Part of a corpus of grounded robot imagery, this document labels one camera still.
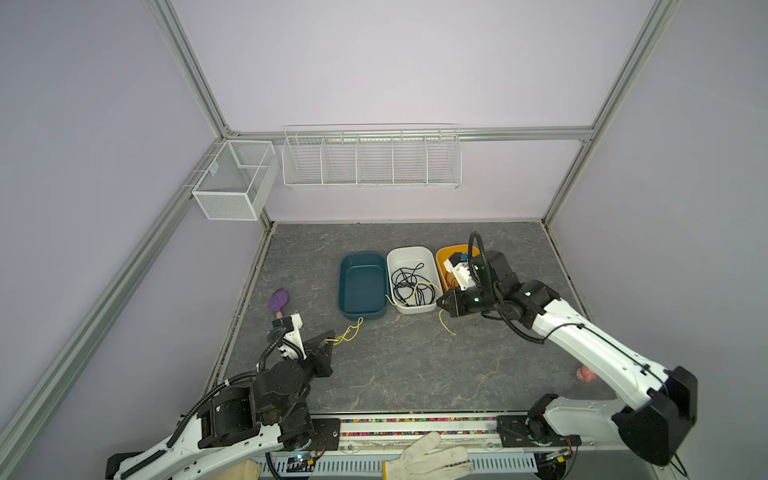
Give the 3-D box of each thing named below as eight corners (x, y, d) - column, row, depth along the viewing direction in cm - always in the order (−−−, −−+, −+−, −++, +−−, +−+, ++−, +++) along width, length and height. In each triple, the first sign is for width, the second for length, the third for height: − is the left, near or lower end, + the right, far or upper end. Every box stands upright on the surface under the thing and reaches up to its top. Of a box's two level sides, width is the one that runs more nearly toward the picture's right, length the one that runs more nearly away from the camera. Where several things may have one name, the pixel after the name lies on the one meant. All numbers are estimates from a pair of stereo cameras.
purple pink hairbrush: (268, 318, 97) (265, 314, 95) (275, 292, 103) (273, 288, 101) (282, 318, 97) (279, 314, 95) (289, 292, 103) (286, 288, 101)
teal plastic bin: (335, 320, 96) (332, 310, 91) (343, 263, 111) (341, 252, 106) (388, 320, 96) (387, 310, 91) (389, 263, 111) (388, 252, 106)
